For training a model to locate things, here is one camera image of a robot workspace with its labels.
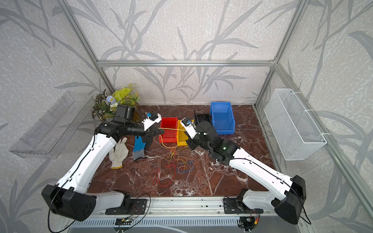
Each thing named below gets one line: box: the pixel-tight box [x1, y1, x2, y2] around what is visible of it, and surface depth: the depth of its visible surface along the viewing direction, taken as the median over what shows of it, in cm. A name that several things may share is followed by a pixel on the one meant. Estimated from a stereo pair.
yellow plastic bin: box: [177, 119, 189, 147], surface depth 98 cm
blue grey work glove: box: [132, 135, 147, 161], surface depth 93 cm
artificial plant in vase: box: [92, 83, 141, 122], surface depth 91 cm
